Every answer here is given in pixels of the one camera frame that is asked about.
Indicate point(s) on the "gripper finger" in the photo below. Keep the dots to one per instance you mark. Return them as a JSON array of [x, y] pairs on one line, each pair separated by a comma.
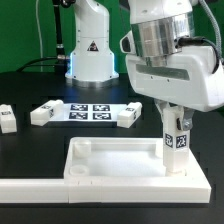
[[161, 108], [184, 120]]

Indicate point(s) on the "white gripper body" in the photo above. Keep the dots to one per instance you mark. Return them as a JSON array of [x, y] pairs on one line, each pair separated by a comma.
[[187, 80]]

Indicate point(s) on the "white desk top tray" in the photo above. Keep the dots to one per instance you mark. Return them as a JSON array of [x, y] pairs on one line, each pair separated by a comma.
[[123, 160]]

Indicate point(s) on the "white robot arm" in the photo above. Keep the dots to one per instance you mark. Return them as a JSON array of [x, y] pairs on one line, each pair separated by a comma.
[[164, 59]]

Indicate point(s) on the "white L-shaped corner guide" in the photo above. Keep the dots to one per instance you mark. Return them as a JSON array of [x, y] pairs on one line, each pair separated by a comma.
[[85, 191]]

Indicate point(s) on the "fiducial marker plate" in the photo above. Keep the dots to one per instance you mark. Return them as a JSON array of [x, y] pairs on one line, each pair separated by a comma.
[[89, 112]]

